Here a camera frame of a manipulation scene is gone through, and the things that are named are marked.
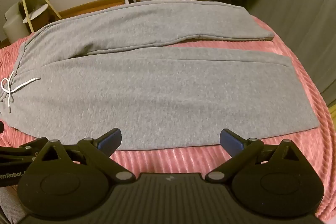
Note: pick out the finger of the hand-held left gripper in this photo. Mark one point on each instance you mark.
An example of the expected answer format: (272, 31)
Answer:
(1, 127)
(18, 151)

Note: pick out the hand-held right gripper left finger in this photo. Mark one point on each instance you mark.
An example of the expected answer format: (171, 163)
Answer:
(111, 139)

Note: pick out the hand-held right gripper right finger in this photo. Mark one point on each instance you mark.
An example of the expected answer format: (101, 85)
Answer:
(231, 140)

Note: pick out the grey pants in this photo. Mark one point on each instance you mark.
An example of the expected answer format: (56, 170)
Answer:
(157, 87)

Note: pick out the pink ribbed blanket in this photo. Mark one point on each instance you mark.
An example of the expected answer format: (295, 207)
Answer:
(170, 161)

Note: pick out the grey round pouf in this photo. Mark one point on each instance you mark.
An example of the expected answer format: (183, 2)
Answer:
(14, 31)

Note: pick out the white armchair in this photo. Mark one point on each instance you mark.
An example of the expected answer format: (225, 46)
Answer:
(14, 12)

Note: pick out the grey curtain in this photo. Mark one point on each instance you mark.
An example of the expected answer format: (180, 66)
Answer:
(299, 3)

